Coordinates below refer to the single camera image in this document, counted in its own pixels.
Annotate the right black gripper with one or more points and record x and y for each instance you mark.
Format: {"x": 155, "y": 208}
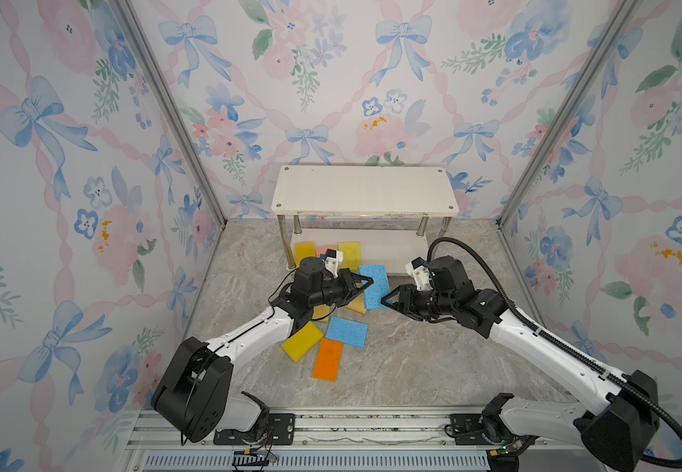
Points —
{"x": 410, "y": 301}

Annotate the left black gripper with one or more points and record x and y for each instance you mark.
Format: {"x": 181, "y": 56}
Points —
{"x": 341, "y": 286}

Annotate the yellow porous sponge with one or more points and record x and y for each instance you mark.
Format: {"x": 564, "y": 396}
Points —
{"x": 352, "y": 255}

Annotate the blue sponge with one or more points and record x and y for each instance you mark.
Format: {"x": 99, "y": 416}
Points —
{"x": 379, "y": 288}
{"x": 347, "y": 332}

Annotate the pink sponge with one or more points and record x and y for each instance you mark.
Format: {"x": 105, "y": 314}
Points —
{"x": 322, "y": 250}

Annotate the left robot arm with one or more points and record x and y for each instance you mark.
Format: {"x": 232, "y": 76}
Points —
{"x": 195, "y": 396}

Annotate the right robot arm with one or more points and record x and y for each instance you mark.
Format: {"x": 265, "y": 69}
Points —
{"x": 606, "y": 415}

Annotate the white two-tier shelf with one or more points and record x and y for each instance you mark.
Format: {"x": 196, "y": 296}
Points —
{"x": 354, "y": 192}

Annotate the small tan sponge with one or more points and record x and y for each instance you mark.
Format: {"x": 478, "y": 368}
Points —
{"x": 357, "y": 305}

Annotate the tan yellow sponge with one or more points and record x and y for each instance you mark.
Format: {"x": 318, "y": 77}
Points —
{"x": 321, "y": 312}

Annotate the orange sponge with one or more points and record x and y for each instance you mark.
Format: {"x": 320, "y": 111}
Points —
{"x": 327, "y": 364}

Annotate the bright yellow sponge left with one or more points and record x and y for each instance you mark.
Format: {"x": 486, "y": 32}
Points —
{"x": 302, "y": 341}

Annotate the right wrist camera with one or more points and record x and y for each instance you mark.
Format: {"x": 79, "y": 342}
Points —
{"x": 417, "y": 270}

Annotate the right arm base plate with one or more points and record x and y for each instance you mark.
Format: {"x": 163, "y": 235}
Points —
{"x": 477, "y": 430}

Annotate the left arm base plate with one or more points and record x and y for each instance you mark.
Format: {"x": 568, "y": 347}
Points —
{"x": 274, "y": 429}

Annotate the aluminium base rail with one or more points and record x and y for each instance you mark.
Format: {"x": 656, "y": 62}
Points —
{"x": 404, "y": 438}

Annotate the left aluminium corner post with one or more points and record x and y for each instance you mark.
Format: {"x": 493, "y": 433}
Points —
{"x": 132, "y": 28}

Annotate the aluminium corner post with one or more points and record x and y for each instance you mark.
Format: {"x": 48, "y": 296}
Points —
{"x": 132, "y": 28}
{"x": 611, "y": 33}

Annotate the right aluminium corner post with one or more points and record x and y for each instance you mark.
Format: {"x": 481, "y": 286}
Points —
{"x": 611, "y": 33}

